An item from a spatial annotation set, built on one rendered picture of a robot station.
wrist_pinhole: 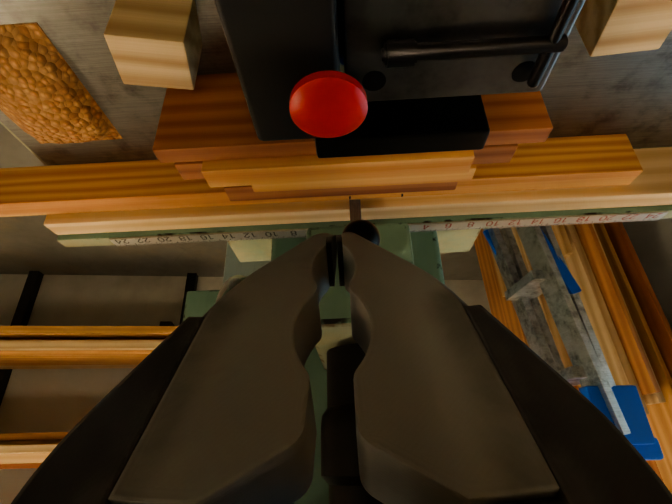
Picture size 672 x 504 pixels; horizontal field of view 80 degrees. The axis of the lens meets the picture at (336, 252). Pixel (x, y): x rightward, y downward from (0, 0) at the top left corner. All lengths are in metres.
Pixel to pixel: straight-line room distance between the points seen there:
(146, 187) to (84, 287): 2.79
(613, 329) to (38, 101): 1.64
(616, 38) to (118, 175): 0.37
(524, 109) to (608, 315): 1.46
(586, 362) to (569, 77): 0.84
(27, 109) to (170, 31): 0.14
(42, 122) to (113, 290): 2.73
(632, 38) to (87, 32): 0.32
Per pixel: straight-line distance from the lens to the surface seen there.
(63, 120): 0.37
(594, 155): 0.41
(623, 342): 1.70
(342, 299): 0.25
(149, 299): 2.97
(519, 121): 0.28
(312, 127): 0.17
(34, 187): 0.44
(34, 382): 3.08
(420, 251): 0.53
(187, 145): 0.28
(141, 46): 0.26
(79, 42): 0.33
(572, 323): 1.11
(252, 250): 0.75
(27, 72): 0.35
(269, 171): 0.27
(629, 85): 0.39
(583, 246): 1.80
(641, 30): 0.31
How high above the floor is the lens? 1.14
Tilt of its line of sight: 27 degrees down
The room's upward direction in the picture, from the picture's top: 178 degrees clockwise
